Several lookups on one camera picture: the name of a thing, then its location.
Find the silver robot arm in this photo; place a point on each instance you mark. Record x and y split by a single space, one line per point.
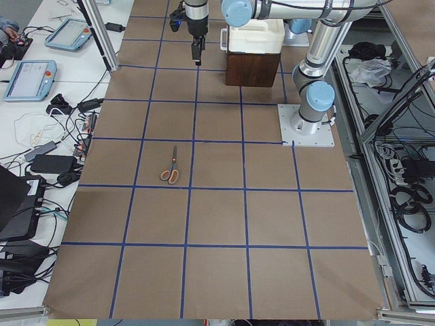
334 19
197 13

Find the blue teach pendant far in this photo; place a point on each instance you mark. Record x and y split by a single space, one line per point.
71 35

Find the blue teach pendant near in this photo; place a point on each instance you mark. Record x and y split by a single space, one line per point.
31 81

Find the black laptop computer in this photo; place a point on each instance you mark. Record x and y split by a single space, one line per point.
20 199

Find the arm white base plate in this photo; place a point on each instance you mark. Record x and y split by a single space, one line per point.
295 131
296 32

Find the blue teach pendant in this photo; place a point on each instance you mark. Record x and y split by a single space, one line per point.
71 35
31 81

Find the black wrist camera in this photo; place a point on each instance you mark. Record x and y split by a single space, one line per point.
177 17

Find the aluminium frame post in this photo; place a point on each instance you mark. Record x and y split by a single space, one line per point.
95 22

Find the orange grey handled scissors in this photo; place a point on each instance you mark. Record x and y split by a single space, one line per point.
171 174

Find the white foam box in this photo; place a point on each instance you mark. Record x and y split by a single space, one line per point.
256 37

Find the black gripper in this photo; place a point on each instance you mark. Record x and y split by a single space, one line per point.
197 29

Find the black power adapter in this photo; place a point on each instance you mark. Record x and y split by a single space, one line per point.
53 164

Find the small black adapter on table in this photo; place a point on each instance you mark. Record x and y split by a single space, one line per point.
110 26

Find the dark wooden drawer cabinet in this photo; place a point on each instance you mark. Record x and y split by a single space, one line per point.
251 70

